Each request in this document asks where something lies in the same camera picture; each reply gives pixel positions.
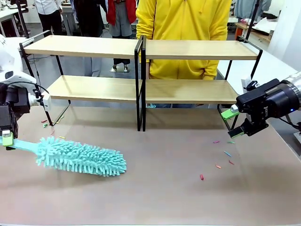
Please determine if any person in dark clothes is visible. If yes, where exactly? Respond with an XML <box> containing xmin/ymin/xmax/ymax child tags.
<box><xmin>72</xmin><ymin>0</ymin><xmax>106</xmax><ymax>77</ymax></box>

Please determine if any grey-blue hanging jacket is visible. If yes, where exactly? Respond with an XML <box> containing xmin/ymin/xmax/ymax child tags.
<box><xmin>234</xmin><ymin>0</ymin><xmax>271</xmax><ymax>19</ymax></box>

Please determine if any large white side table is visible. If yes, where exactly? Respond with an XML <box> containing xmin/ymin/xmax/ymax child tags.
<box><xmin>217</xmin><ymin>50</ymin><xmax>298</xmax><ymax>95</ymax></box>

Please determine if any person in yellow hoodie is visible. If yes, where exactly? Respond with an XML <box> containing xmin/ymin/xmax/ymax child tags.
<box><xmin>135</xmin><ymin>0</ymin><xmax>232</xmax><ymax>109</ymax></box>

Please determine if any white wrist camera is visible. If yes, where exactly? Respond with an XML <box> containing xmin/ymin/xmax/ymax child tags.
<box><xmin>241</xmin><ymin>75</ymin><xmax>261</xmax><ymax>92</ymax></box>
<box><xmin>28</xmin><ymin>93</ymin><xmax>52</xmax><ymax>112</ymax></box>

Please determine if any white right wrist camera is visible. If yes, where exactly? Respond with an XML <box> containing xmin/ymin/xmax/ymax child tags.
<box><xmin>241</xmin><ymin>75</ymin><xmax>261</xmax><ymax>92</ymax></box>

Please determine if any white paper sheet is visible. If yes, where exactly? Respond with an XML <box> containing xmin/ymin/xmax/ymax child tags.
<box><xmin>251</xmin><ymin>16</ymin><xmax>278</xmax><ymax>32</ymax></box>

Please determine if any person in white shirt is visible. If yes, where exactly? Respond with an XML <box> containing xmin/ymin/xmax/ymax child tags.
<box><xmin>34</xmin><ymin>0</ymin><xmax>64</xmax><ymax>37</ymax></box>

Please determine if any wooden two-tier shelf black frame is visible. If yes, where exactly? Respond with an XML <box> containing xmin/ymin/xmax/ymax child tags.
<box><xmin>18</xmin><ymin>34</ymin><xmax>144</xmax><ymax>132</ymax></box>
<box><xmin>141</xmin><ymin>35</ymin><xmax>263</xmax><ymax>132</ymax></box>

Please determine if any person in red jacket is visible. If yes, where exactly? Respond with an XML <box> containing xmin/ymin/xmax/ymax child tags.
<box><xmin>105</xmin><ymin>0</ymin><xmax>137</xmax><ymax>73</ymax></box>

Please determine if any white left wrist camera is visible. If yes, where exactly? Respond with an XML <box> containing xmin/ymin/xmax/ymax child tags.
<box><xmin>28</xmin><ymin>93</ymin><xmax>52</xmax><ymax>112</ymax></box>

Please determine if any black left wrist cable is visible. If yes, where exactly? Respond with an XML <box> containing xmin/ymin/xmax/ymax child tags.
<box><xmin>8</xmin><ymin>81</ymin><xmax>50</xmax><ymax>106</ymax></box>

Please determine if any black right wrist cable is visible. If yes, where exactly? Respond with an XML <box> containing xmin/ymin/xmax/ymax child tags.
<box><xmin>278</xmin><ymin>114</ymin><xmax>301</xmax><ymax>135</ymax></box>

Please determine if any grey slatted crate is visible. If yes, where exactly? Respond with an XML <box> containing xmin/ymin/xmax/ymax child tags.
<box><xmin>61</xmin><ymin>10</ymin><xmax>78</xmax><ymax>36</ymax></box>

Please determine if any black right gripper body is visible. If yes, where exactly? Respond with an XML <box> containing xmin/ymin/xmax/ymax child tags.
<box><xmin>236</xmin><ymin>79</ymin><xmax>301</xmax><ymax>120</ymax></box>

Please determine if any black stand pole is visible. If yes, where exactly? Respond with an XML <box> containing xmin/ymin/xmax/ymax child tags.
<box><xmin>244</xmin><ymin>0</ymin><xmax>261</xmax><ymax>43</ymax></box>
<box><xmin>16</xmin><ymin>0</ymin><xmax>31</xmax><ymax>39</ymax></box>

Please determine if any wooden background table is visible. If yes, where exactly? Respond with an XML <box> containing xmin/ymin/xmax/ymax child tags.
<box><xmin>235</xmin><ymin>22</ymin><xmax>278</xmax><ymax>50</ymax></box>

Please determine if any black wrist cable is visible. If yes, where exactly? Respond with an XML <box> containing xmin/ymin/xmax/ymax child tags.
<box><xmin>8</xmin><ymin>81</ymin><xmax>50</xmax><ymax>106</ymax></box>
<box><xmin>278</xmin><ymin>114</ymin><xmax>301</xmax><ymax>135</ymax></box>

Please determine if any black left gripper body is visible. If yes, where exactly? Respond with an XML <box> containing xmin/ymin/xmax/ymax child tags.
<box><xmin>0</xmin><ymin>84</ymin><xmax>31</xmax><ymax>139</ymax></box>

